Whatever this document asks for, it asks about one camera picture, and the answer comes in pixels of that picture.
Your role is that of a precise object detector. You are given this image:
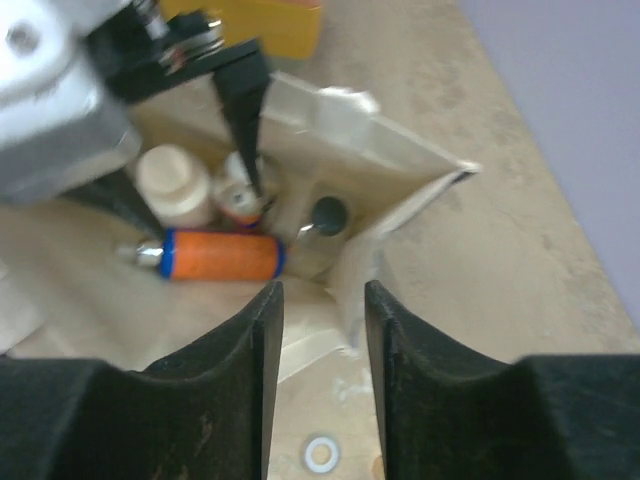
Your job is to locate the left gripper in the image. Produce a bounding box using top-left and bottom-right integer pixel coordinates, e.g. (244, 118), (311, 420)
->
(64, 1), (271, 238)

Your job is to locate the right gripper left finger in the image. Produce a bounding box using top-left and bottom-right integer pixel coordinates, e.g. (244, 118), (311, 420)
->
(1, 281), (284, 479)

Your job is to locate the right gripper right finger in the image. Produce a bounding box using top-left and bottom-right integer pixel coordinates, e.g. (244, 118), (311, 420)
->
(365, 281), (639, 479)

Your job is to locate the white bottle beige cap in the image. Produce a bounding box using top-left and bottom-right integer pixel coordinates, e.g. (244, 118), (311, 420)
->
(134, 144), (215, 228)

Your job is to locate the small clear bottle white cap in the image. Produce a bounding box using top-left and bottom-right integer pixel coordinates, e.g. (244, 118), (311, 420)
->
(212, 151), (262, 231)

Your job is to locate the orange bottle blue pump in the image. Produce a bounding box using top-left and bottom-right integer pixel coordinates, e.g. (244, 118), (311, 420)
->
(115, 229), (286, 282)

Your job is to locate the clear square bottle dark cap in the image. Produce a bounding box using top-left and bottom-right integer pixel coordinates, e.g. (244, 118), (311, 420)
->
(287, 195), (351, 280)

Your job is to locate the canvas tote bag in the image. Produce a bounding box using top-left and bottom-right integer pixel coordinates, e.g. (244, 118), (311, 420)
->
(1, 73), (478, 378)

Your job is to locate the white round container orange lid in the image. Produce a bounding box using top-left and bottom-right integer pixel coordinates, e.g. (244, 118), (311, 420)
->
(160, 0), (324, 60)

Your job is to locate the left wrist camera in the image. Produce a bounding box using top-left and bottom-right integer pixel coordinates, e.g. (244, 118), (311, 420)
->
(1, 0), (142, 204)

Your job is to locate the white tape ring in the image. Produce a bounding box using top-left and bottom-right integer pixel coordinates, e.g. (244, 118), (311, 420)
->
(303, 435), (341, 474)

